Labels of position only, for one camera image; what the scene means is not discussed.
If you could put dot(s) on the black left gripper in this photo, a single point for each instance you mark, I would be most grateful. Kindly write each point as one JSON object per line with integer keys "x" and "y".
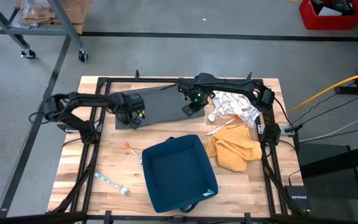
{"x": 130, "y": 104}

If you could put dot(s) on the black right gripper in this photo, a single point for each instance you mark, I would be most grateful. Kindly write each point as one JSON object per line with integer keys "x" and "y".
{"x": 194, "y": 88}

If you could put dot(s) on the dark grey towel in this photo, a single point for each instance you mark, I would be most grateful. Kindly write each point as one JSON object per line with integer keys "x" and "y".
{"x": 163, "y": 107}

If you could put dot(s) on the white checked towel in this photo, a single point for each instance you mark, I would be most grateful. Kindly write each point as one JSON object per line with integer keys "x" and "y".
{"x": 232, "y": 105}

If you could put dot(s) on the navy fabric basket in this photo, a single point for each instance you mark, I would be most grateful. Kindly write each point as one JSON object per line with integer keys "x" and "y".
{"x": 179, "y": 174}

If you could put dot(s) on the yellow towel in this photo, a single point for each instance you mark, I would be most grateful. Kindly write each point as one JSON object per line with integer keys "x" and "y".
{"x": 232, "y": 146}

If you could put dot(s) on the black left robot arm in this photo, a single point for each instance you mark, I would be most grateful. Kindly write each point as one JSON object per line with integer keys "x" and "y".
{"x": 82, "y": 99}

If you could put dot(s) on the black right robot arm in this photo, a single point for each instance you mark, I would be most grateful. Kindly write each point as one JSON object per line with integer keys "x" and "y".
{"x": 235, "y": 84}

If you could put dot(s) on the brown cardboard box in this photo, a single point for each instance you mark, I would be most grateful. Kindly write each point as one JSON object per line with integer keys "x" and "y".
{"x": 79, "y": 12}

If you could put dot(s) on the grey metal wheeled cart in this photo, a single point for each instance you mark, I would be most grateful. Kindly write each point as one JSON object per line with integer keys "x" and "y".
{"x": 60, "y": 15}

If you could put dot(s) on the plastic-wrapped cardboard package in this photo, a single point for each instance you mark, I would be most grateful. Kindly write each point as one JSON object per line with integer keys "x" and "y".
{"x": 36, "y": 14}

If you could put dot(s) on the red plastic bin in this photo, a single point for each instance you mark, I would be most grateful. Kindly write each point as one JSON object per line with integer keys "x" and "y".
{"x": 309, "y": 18}

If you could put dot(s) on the black metal stand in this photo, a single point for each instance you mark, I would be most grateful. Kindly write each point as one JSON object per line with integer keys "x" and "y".
{"x": 322, "y": 155}

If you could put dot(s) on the black Netgear router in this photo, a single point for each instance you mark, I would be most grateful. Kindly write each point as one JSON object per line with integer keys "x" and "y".
{"x": 298, "y": 199}

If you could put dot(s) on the black electronic device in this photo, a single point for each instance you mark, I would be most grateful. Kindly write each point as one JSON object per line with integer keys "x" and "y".
{"x": 342, "y": 6}

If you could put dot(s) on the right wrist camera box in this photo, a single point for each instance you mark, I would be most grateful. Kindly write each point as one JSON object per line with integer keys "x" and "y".
{"x": 187, "y": 111}

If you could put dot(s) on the black metal table frame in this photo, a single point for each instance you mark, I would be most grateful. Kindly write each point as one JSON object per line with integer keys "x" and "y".
{"x": 135, "y": 219}

